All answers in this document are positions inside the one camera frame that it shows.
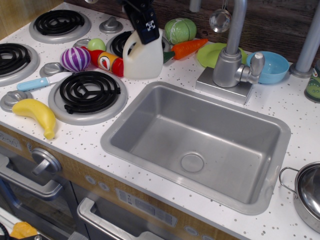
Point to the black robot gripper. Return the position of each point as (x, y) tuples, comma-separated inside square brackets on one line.
[(143, 19)]

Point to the cream detergent bottle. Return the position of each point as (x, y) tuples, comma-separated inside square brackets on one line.
[(142, 61)]

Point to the silver sink basin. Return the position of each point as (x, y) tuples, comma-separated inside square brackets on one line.
[(224, 152)]

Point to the silver stove knob back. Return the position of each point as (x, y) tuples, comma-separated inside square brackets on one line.
[(111, 26)]

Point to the silver stove knob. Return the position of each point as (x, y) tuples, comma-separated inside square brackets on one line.
[(12, 97), (111, 26), (51, 68), (82, 43)]

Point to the green toy cabbage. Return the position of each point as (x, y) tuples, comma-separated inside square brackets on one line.
[(180, 30)]

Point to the back right black burner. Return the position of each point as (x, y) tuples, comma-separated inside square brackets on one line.
[(117, 43)]

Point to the black burner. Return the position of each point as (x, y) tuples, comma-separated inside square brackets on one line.
[(117, 43), (88, 98), (59, 26), (17, 62)]

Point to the orange toy carrot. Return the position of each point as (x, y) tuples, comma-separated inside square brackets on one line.
[(184, 49)]

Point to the small green toy fruit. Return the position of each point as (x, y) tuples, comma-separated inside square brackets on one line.
[(96, 44)]

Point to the red ketchup bottle toy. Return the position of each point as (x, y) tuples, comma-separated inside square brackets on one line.
[(106, 61)]

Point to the silver stove knob centre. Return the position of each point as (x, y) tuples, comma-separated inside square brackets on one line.
[(82, 43)]

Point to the green plastic plate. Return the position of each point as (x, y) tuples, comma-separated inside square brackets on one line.
[(208, 55)]

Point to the hanging metal ladle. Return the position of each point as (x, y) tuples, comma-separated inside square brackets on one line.
[(220, 19)]

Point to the purple striped toy onion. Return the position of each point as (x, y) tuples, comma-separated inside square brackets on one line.
[(75, 59)]

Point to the back left black burner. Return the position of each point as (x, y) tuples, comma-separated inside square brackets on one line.
[(59, 26)]

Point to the front right black burner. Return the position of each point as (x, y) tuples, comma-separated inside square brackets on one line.
[(88, 98)]

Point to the silver stove knob middle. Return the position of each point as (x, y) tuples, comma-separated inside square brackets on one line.
[(51, 68)]

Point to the silver toy faucet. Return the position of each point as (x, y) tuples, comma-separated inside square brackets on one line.
[(231, 79)]

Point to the front left black burner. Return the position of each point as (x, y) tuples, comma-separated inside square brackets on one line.
[(17, 62)]

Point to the blue plastic bowl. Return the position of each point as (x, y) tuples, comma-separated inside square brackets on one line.
[(275, 68)]

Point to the yellow toy banana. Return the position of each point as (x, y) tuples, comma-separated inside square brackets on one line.
[(38, 111)]

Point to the silver stove knob front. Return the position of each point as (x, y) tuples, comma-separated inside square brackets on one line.
[(12, 97)]

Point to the silver oven dial knob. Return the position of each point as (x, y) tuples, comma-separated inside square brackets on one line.
[(45, 162)]

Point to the green label toy can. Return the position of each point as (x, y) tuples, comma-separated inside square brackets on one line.
[(312, 90)]

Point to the yellow object on floor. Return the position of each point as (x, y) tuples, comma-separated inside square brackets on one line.
[(22, 230)]

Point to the blue handled toy knife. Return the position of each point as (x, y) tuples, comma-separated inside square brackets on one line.
[(42, 82)]

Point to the grey vertical post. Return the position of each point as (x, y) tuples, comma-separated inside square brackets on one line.
[(303, 67)]

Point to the silver oven door handle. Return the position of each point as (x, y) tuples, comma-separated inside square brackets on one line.
[(47, 192)]

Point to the silver dishwasher door handle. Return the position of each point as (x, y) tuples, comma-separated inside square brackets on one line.
[(84, 211)]

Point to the steel pot with handle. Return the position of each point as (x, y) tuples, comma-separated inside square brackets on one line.
[(306, 192)]

